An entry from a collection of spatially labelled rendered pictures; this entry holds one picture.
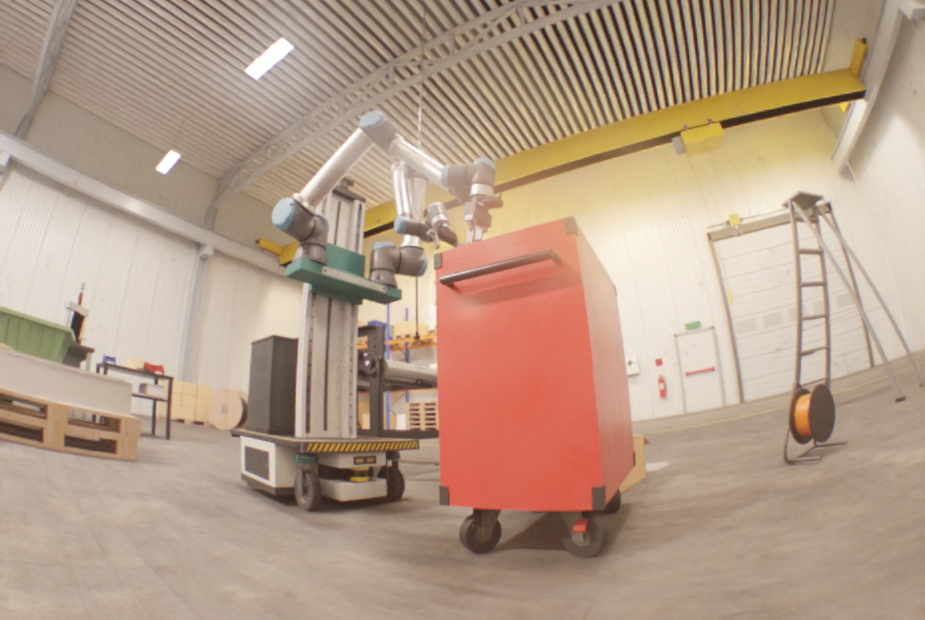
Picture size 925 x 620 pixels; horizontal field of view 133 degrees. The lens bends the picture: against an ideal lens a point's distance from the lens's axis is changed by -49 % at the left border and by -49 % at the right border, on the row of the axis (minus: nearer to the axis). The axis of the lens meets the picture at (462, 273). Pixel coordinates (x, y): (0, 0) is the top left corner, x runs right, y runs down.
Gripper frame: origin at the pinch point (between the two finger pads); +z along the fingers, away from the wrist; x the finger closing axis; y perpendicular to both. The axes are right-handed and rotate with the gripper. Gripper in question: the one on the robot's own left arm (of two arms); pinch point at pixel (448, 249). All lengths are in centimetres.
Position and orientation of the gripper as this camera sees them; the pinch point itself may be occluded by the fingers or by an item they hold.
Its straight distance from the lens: 188.2
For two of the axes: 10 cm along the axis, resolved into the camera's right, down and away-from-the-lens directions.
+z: 2.2, 7.0, -6.8
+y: 6.2, -6.3, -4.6
